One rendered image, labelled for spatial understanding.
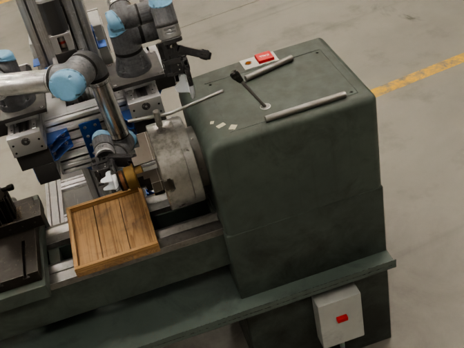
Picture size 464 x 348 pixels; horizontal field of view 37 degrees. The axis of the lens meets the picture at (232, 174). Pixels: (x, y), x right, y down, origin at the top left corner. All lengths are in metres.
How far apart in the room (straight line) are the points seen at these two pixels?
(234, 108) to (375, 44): 2.97
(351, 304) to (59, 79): 1.39
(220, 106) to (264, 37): 3.18
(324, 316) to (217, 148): 0.90
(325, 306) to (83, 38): 1.48
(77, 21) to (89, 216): 0.83
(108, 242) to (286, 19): 3.56
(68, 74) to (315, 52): 0.89
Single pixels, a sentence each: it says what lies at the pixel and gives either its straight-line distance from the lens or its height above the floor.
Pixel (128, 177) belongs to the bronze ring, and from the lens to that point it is 2.45.
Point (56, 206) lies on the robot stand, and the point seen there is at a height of 0.23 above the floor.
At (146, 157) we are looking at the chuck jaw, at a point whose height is 1.13.
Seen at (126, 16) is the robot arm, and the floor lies 1.58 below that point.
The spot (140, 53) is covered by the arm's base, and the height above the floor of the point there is 1.24.
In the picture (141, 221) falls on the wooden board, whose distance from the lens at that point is 2.60.
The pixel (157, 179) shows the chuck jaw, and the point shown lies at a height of 1.12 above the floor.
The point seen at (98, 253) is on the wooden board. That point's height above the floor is 0.88.
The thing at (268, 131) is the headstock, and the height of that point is 1.24.
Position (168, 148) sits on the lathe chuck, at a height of 1.21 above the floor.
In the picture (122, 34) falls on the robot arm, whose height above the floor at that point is 1.35.
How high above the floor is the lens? 2.52
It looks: 37 degrees down
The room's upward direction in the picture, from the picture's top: 13 degrees counter-clockwise
